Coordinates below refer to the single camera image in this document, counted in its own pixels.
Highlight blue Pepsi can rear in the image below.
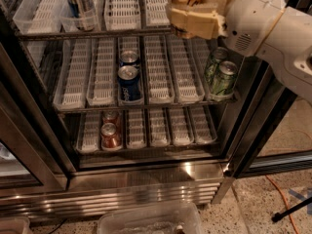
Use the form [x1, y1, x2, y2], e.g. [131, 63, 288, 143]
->
[119, 51, 140, 69]

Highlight orange cable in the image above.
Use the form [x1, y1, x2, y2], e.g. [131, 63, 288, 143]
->
[264, 175, 300, 234]

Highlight stainless steel fridge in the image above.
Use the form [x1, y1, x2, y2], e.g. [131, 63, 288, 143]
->
[0, 0, 312, 221]

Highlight blue pepsi can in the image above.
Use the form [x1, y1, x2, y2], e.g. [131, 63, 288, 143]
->
[117, 65, 141, 101]
[119, 51, 140, 69]

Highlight green can rear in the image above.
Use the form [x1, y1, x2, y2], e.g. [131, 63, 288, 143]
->
[204, 47, 228, 85]

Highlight red can rear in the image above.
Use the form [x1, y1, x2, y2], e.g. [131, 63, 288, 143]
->
[102, 111, 120, 129]

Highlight black stand leg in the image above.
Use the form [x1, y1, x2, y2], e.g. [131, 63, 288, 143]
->
[271, 197, 312, 222]

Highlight blue Pepsi can front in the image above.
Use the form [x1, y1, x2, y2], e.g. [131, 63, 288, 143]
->
[117, 65, 141, 101]

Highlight red can front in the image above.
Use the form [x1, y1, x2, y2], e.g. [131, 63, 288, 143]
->
[100, 123, 121, 149]

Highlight red can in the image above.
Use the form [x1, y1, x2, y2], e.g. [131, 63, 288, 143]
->
[102, 111, 120, 129]
[100, 123, 121, 149]

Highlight clear plastic bin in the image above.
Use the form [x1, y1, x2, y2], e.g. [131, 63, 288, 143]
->
[97, 202, 205, 234]

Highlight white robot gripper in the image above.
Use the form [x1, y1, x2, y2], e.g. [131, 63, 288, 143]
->
[166, 0, 286, 57]

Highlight green can front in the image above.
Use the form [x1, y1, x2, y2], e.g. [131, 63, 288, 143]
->
[211, 61, 238, 96]

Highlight silver blue tall can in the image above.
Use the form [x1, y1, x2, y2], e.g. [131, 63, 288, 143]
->
[67, 0, 97, 31]

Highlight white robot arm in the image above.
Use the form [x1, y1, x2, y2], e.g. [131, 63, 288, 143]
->
[166, 0, 312, 102]

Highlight green can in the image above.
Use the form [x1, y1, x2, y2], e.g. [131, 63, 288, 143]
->
[204, 47, 228, 85]
[211, 61, 238, 96]

